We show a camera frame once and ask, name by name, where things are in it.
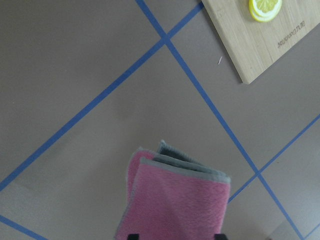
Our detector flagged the yellow lemon slices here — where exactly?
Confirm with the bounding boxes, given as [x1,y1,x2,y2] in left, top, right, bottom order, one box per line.
[248,0,283,23]

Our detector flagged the pink grey-edged cleaning cloth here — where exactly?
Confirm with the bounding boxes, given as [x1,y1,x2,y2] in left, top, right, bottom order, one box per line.
[114,141,231,240]

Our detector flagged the bamboo cutting board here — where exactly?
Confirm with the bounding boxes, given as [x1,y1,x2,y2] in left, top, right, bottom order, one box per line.
[202,0,320,84]

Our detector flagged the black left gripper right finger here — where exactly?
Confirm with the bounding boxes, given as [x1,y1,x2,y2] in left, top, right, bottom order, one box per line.
[214,233,229,240]

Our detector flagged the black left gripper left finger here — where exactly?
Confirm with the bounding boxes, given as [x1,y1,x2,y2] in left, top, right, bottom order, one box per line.
[127,233,139,240]

